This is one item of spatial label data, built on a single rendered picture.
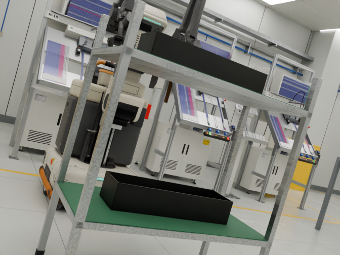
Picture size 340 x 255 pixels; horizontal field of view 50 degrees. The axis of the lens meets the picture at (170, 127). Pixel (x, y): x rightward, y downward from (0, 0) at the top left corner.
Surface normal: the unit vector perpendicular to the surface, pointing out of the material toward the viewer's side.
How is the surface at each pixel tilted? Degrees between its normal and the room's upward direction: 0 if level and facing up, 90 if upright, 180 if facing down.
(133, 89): 98
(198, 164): 90
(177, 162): 90
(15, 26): 90
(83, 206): 90
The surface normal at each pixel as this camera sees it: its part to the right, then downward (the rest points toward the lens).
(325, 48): -0.86, -0.22
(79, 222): 0.44, 0.17
